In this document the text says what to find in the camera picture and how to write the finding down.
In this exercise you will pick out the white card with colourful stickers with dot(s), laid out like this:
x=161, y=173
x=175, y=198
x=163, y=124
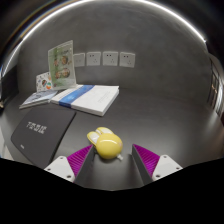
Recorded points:
x=42, y=81

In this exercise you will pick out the green menu sign stand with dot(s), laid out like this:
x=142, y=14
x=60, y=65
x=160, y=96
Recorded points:
x=62, y=65

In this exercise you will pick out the yellow rabbit-shaped computer mouse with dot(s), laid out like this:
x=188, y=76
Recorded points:
x=106, y=146

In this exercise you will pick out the grey striped book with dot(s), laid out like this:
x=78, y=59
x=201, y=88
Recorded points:
x=38, y=98

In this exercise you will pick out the black mouse pad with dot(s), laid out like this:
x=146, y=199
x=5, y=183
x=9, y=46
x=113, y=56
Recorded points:
x=43, y=133

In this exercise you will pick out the white book with blue band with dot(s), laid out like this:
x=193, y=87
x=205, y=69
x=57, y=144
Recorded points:
x=90, y=98

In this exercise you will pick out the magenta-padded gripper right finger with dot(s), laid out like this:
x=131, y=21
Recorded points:
x=156, y=166

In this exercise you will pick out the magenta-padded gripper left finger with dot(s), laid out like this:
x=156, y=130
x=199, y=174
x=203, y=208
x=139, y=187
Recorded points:
x=71, y=165

